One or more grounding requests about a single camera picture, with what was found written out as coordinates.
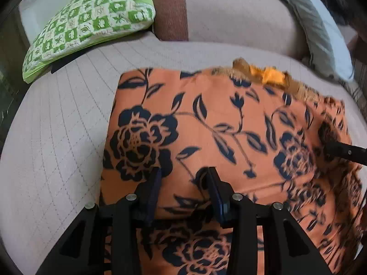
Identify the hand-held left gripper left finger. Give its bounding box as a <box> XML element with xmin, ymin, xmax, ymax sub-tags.
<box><xmin>37</xmin><ymin>166</ymin><xmax>164</xmax><ymax>275</ymax></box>

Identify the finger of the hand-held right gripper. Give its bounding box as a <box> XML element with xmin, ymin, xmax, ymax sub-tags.
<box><xmin>324</xmin><ymin>140</ymin><xmax>367</xmax><ymax>167</ymax></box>

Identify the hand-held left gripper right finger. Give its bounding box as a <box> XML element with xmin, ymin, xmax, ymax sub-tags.
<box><xmin>205</xmin><ymin>166</ymin><xmax>333</xmax><ymax>275</ymax></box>

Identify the orange floral garment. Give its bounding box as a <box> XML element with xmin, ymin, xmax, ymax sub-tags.
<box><xmin>99</xmin><ymin>67</ymin><xmax>367</xmax><ymax>275</ymax></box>

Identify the striped beige cushion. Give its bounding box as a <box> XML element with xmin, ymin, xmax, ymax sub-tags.
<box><xmin>342</xmin><ymin>59</ymin><xmax>367</xmax><ymax>104</ymax></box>

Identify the pink quilted bed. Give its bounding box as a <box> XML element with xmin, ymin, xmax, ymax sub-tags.
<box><xmin>0</xmin><ymin>31</ymin><xmax>367</xmax><ymax>275</ymax></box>

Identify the grey and white pillow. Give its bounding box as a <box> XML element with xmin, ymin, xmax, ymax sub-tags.
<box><xmin>267</xmin><ymin>0</ymin><xmax>354</xmax><ymax>81</ymax></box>

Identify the green checkered pillow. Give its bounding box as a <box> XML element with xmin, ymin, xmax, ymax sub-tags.
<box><xmin>22</xmin><ymin>0</ymin><xmax>157</xmax><ymax>84</ymax></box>

